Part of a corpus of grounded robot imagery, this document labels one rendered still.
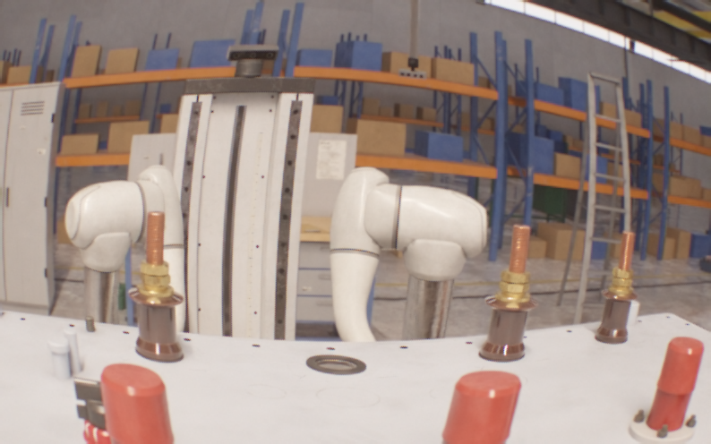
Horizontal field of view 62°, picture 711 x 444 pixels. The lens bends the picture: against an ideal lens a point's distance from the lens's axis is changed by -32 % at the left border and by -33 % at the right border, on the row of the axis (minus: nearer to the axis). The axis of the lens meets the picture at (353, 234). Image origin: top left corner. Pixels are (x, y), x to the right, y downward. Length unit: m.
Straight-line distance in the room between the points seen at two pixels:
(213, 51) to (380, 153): 2.43
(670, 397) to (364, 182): 1.08
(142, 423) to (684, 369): 0.63
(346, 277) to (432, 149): 7.84
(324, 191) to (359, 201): 4.30
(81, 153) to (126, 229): 7.25
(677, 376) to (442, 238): 0.98
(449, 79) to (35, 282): 5.98
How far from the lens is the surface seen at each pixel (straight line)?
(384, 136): 9.27
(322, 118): 9.08
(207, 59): 8.74
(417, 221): 1.69
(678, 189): 11.99
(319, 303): 5.43
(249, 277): 2.01
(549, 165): 10.23
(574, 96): 10.46
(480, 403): 0.68
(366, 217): 1.70
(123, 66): 8.72
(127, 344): 1.13
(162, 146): 5.80
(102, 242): 1.53
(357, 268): 1.70
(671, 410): 0.90
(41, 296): 5.76
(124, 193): 1.55
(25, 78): 8.89
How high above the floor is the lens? 1.73
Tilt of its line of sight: 9 degrees down
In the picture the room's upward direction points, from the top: 5 degrees clockwise
